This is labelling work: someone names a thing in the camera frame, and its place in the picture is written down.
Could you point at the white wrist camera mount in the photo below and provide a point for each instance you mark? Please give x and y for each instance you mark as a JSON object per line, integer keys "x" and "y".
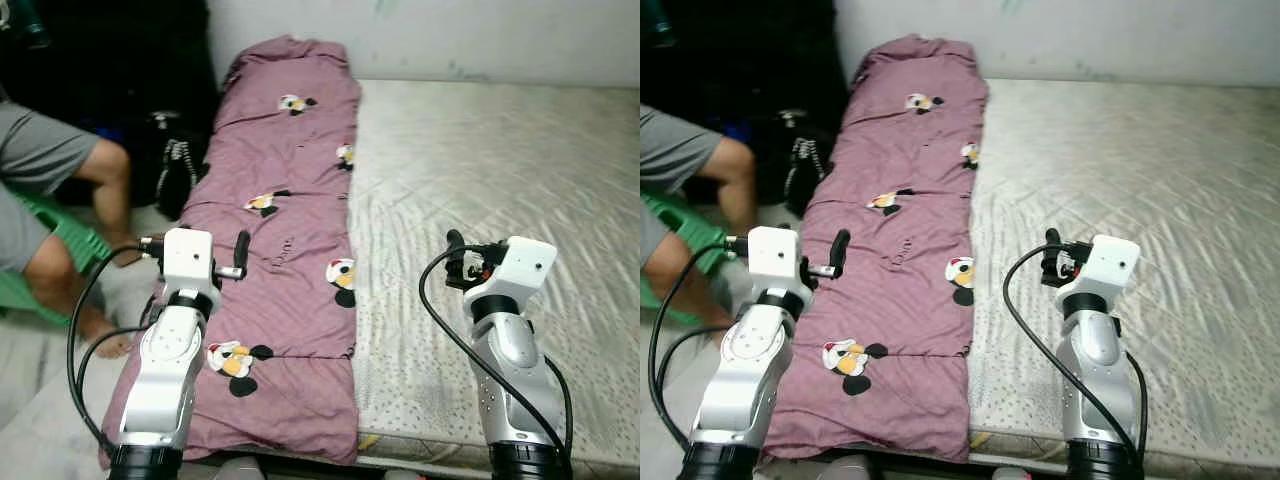
{"x": 520, "y": 265}
{"x": 187, "y": 258}
{"x": 1105, "y": 262}
{"x": 775, "y": 258}

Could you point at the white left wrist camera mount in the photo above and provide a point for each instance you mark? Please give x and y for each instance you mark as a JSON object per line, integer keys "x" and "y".
{"x": 187, "y": 258}
{"x": 775, "y": 258}

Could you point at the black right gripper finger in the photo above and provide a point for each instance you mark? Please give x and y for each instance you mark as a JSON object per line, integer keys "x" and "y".
{"x": 1049, "y": 240}
{"x": 455, "y": 241}

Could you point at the white quilted mattress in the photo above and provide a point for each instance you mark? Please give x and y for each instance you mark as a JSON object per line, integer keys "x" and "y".
{"x": 500, "y": 180}
{"x": 1130, "y": 180}

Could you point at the green plastic stool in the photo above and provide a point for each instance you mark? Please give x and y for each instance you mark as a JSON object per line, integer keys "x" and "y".
{"x": 690, "y": 235}
{"x": 75, "y": 235}

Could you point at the silver right robot leg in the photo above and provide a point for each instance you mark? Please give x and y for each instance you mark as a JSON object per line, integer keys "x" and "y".
{"x": 407, "y": 475}
{"x": 1010, "y": 475}

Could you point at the silver left robot leg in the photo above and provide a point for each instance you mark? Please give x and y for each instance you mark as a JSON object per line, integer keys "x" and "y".
{"x": 240, "y": 470}
{"x": 855, "y": 470}

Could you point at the purple quilt with duck prints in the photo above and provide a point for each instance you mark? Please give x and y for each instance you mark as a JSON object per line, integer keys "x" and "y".
{"x": 915, "y": 200}
{"x": 290, "y": 200}

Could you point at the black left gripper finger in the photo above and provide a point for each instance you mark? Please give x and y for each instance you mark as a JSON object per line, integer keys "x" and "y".
{"x": 241, "y": 248}
{"x": 840, "y": 247}

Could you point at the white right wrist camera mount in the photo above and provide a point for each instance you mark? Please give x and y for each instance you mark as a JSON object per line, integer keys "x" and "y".
{"x": 520, "y": 265}
{"x": 1105, "y": 262}

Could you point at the silver robot leg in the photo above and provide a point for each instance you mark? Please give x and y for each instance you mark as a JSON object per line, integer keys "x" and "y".
{"x": 1010, "y": 475}
{"x": 240, "y": 470}
{"x": 407, "y": 475}
{"x": 855, "y": 470}

